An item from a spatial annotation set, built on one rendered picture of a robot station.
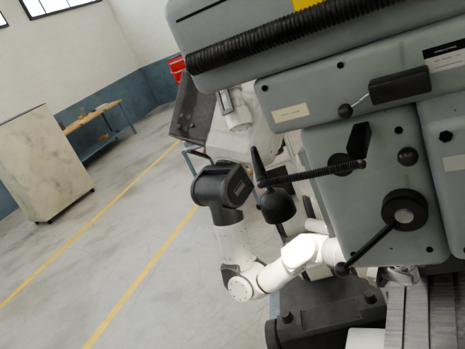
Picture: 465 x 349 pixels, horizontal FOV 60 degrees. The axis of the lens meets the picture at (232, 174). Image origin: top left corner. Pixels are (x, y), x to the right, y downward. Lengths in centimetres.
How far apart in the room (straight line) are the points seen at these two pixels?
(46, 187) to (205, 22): 620
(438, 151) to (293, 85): 23
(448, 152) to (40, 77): 960
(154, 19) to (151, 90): 206
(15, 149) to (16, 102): 296
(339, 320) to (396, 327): 58
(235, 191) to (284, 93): 51
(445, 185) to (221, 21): 41
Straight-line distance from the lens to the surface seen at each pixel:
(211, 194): 112
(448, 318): 124
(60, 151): 690
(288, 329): 181
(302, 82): 63
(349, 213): 75
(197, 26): 65
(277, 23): 57
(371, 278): 93
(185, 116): 118
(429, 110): 64
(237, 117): 100
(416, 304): 128
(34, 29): 1038
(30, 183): 665
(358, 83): 62
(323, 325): 179
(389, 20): 58
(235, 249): 115
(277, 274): 112
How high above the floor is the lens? 185
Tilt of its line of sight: 22 degrees down
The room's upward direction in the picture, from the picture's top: 24 degrees counter-clockwise
